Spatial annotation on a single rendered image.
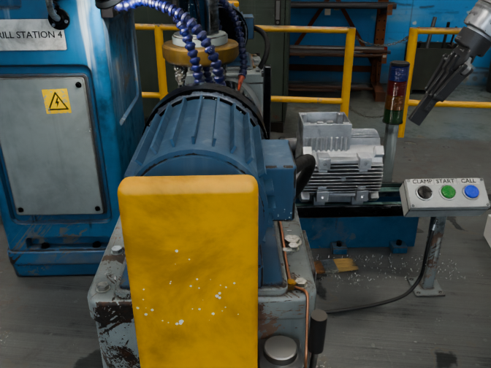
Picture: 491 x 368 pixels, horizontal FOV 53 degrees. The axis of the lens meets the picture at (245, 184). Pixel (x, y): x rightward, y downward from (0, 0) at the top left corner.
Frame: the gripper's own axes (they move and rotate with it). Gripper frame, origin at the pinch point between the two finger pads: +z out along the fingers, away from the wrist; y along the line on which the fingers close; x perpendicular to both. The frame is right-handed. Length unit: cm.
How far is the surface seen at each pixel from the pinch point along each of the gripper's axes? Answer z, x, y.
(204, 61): 15, -51, 4
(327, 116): 14.4, -15.7, -10.3
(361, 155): 16.4, -7.0, 2.5
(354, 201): 28.2, 0.0, 0.0
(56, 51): 25, -78, 13
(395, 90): 1.9, 5.1, -33.3
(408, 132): 47, 150, -308
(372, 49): 7, 121, -442
